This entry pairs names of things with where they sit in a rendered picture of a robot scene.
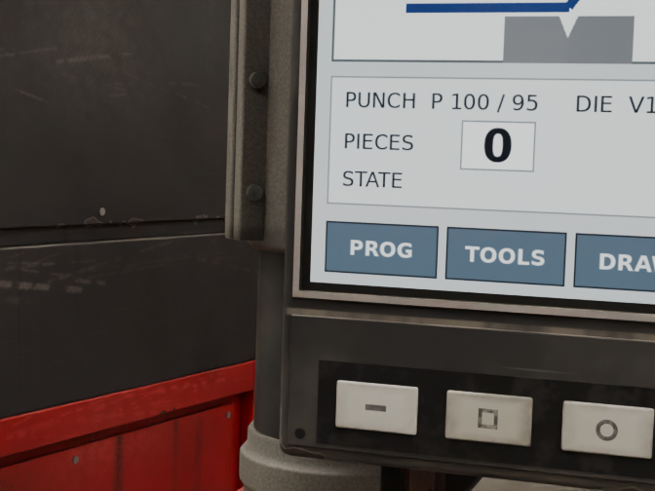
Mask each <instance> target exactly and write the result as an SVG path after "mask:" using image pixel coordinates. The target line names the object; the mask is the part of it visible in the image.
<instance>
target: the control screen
mask: <svg viewBox="0 0 655 491"><path fill-rule="evenodd" d="M462 120H469V121H512V122H536V136H535V158H534V172H526V171H498V170H461V169H460V152H461V129H462ZM310 282H315V283H344V284H358V285H374V286H389V287H403V288H418V289H433V290H448V291H463V292H478V293H493V294H508V295H522V296H538V297H553V298H567V299H583V300H597V301H612V302H627V303H642V304H655V0H320V1H319V31H318V61H317V91H316V122H315V152H314V183H313V213H312V243H311V274H310Z"/></svg>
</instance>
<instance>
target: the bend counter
mask: <svg viewBox="0 0 655 491"><path fill-rule="evenodd" d="M535 136H536V122H512V121H469V120H462V129H461V152H460V169H461V170H498V171H526V172H534V158H535Z"/></svg>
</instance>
